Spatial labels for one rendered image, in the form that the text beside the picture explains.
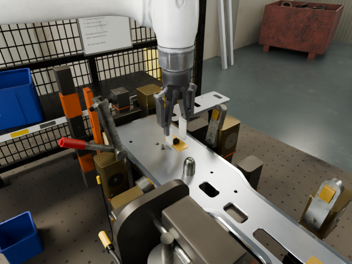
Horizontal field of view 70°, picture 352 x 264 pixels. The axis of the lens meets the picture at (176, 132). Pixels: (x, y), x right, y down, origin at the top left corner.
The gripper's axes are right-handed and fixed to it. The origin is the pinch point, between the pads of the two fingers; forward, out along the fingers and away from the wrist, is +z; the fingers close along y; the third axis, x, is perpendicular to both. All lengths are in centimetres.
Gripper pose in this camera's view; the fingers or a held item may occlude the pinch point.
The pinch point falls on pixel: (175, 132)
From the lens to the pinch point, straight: 75.7
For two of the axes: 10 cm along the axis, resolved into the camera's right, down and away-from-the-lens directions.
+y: -8.0, 3.4, -5.0
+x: 6.0, 4.5, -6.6
